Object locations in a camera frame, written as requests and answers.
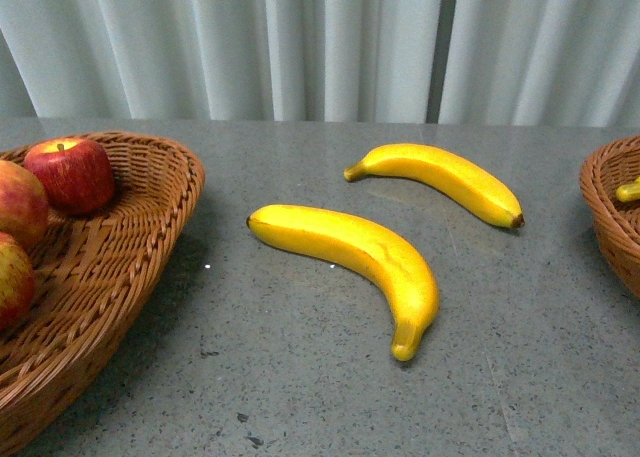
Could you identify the large curved yellow banana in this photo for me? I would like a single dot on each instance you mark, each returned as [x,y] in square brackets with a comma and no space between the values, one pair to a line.
[369,249]

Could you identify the brown wicker basket left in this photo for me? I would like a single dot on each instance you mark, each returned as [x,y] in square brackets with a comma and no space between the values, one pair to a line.
[93,276]

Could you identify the small yellow banana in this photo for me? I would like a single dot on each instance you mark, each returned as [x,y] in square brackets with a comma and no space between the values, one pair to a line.
[472,187]

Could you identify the yellow banana in basket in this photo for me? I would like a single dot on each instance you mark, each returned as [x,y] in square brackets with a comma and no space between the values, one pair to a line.
[628,192]

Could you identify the white pleated curtain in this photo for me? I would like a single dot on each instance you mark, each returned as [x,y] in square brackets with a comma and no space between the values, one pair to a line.
[514,62]

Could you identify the brown wicker basket right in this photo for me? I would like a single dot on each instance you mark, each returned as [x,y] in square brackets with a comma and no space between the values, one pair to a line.
[616,223]

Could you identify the red yellow apple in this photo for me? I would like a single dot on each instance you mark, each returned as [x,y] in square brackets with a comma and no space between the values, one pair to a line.
[24,205]
[75,172]
[17,281]

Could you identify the brown wicker basket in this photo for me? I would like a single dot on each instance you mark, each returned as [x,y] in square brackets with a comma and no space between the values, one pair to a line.
[93,276]
[616,223]

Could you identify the red yellow apple front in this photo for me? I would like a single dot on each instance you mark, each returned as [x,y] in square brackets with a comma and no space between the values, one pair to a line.
[17,281]

